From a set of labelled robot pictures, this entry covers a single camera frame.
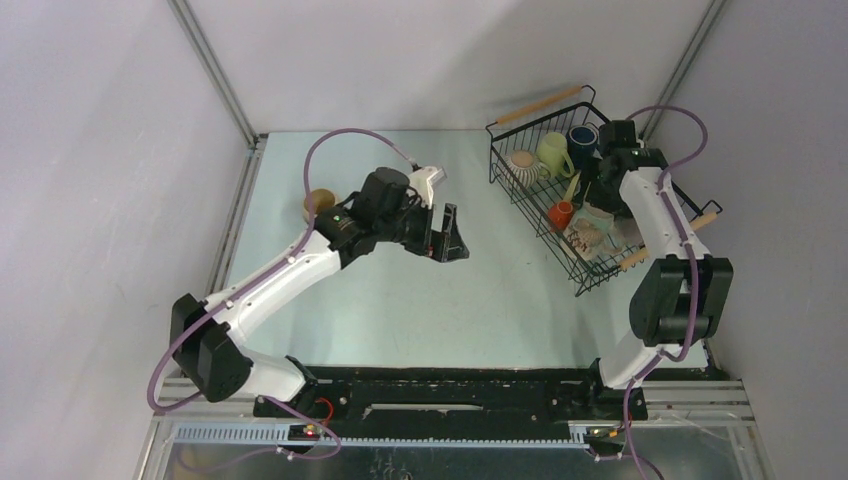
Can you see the beige ceramic cup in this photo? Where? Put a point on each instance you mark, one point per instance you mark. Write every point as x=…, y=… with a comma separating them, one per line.
x=321, y=199

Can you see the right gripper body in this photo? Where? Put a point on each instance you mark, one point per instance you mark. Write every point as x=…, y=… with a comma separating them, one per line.
x=601, y=194

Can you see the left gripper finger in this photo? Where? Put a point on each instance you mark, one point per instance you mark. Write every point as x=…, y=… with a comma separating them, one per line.
x=453, y=249
x=449, y=220

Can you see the black wire dish rack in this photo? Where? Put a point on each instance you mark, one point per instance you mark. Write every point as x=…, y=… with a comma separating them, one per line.
x=536, y=201

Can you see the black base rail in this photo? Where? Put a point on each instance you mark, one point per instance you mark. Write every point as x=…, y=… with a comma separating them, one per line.
x=460, y=404

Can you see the orange small cup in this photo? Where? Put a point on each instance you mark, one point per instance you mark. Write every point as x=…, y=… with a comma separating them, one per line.
x=560, y=215

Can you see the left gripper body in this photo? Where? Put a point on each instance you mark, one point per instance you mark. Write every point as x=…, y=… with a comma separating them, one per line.
x=413, y=230

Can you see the dark blue mug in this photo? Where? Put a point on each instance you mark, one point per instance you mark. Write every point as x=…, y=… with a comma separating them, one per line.
x=582, y=142

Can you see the floral patterned mug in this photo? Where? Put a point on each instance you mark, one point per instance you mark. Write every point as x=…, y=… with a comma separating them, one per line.
x=592, y=232

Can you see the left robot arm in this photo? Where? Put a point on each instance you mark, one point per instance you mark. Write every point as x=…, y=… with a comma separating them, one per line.
x=209, y=336

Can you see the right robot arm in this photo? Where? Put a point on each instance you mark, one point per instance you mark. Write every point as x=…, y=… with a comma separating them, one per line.
x=681, y=298

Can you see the white ribbed cup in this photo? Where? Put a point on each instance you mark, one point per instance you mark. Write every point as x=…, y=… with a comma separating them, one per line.
x=527, y=168

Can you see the light green mug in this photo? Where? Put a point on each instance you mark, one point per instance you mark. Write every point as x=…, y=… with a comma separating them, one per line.
x=552, y=151

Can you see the yellow mug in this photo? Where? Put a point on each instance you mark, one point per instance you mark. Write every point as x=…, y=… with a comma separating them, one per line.
x=573, y=187

